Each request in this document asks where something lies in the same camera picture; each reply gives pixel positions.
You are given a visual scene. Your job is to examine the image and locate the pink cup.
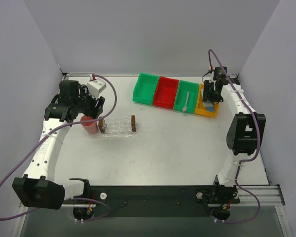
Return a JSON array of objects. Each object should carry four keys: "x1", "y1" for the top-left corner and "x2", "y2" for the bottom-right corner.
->
[{"x1": 80, "y1": 115, "x2": 98, "y2": 135}]

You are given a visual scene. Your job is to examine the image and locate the clear rack with brown ends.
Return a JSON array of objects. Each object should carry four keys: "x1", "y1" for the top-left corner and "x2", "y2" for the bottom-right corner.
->
[{"x1": 97, "y1": 115, "x2": 137, "y2": 137}]

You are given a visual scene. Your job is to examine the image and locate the blue toothpaste tube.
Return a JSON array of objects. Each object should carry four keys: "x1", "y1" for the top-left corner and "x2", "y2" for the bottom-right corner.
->
[{"x1": 207, "y1": 105, "x2": 215, "y2": 112}]

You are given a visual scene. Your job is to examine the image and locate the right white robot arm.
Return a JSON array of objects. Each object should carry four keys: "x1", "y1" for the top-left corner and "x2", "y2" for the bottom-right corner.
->
[{"x1": 201, "y1": 66, "x2": 266, "y2": 186}]

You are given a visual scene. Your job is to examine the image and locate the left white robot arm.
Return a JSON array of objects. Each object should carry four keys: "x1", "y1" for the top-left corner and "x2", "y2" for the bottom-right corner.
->
[{"x1": 12, "y1": 79, "x2": 106, "y2": 210}]

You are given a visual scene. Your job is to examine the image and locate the clear textured acrylic tray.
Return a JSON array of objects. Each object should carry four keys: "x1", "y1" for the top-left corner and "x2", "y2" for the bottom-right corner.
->
[{"x1": 83, "y1": 115, "x2": 138, "y2": 137}]

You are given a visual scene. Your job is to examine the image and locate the yellow bin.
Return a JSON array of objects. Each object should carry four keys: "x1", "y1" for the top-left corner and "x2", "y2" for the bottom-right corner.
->
[{"x1": 194, "y1": 83, "x2": 220, "y2": 118}]

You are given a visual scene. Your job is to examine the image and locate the green bin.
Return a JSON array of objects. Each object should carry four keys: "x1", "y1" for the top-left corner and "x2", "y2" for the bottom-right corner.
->
[
  {"x1": 133, "y1": 73, "x2": 159, "y2": 105},
  {"x1": 173, "y1": 80, "x2": 199, "y2": 114}
]

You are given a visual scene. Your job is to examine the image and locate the far green bin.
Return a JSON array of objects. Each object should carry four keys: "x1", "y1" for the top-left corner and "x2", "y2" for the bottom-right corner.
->
[{"x1": 133, "y1": 73, "x2": 159, "y2": 105}]

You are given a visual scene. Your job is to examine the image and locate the red bin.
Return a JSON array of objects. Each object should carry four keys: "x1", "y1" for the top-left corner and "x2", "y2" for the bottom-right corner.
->
[{"x1": 152, "y1": 77, "x2": 179, "y2": 110}]

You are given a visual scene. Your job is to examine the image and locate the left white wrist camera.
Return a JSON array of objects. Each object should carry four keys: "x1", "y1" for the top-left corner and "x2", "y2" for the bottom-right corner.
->
[{"x1": 86, "y1": 79, "x2": 107, "y2": 99}]

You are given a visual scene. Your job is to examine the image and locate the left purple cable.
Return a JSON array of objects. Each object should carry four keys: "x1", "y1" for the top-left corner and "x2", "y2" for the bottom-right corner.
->
[{"x1": 0, "y1": 73, "x2": 118, "y2": 221}]

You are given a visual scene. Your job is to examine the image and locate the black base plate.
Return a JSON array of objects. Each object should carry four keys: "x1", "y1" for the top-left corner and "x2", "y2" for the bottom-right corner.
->
[{"x1": 67, "y1": 185, "x2": 240, "y2": 220}]

